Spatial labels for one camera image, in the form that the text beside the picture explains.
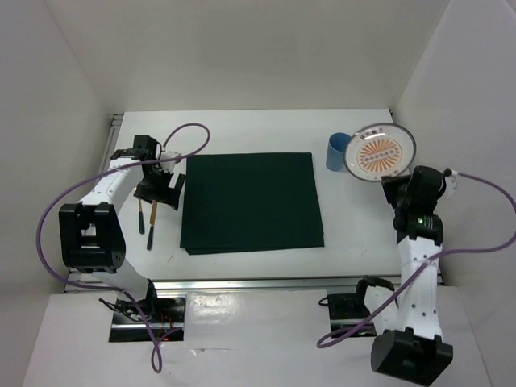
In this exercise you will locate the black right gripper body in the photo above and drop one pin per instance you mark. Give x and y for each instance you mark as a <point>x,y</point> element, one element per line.
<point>395,189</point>

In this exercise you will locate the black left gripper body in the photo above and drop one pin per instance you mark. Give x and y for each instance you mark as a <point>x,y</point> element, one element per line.
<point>155,186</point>

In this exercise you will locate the gold knife dark handle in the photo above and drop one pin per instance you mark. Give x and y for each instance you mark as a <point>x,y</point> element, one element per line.
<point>152,222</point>

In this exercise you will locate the gold fork dark handle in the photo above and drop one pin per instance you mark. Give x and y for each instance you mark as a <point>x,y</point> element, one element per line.
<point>141,217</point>

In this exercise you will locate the white plate orange sunburst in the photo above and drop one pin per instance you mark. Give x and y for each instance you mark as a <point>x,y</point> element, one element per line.
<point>379,150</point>

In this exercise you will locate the dark green cloth placemat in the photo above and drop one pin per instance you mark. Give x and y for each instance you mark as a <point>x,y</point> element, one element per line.
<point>249,203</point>

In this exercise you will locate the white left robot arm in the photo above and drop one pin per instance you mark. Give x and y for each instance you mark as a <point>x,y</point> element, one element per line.
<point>92,240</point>

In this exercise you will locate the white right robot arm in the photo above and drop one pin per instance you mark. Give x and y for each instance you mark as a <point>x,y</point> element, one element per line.
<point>409,344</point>

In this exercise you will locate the blue plastic cup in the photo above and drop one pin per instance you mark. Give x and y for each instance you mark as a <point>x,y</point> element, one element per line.
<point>336,148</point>

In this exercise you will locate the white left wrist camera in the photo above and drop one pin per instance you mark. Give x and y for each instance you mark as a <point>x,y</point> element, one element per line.
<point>170,157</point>

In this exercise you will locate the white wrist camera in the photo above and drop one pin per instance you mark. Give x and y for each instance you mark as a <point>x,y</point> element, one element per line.
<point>450,181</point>
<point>170,157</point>

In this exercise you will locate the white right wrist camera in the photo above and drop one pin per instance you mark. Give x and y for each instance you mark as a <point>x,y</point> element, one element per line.
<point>450,181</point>

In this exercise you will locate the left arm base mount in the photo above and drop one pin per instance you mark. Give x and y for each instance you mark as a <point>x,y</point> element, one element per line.
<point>166,317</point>

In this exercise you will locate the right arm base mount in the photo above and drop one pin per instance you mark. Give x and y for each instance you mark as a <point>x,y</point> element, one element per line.
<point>345,311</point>

